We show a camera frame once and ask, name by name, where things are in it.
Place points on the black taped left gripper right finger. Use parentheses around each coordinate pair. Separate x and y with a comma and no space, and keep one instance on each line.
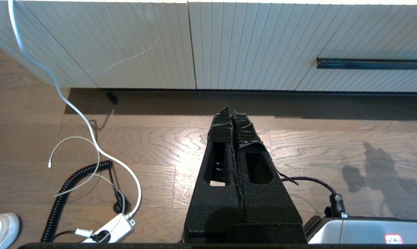
(274,211)

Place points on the white power strip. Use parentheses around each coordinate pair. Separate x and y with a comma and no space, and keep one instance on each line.
(116,226)

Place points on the white fluted drawer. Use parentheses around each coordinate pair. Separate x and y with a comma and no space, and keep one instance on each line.
(384,34)

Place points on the white sneaker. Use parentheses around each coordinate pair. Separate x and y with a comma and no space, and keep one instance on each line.
(0,230)

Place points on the cream tv cabinet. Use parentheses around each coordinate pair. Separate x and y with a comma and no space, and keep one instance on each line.
(142,41)

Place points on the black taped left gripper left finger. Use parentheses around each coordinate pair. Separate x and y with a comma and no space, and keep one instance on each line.
(198,214)

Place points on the silver grey robot base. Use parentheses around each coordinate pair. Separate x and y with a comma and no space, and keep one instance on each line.
(360,231)

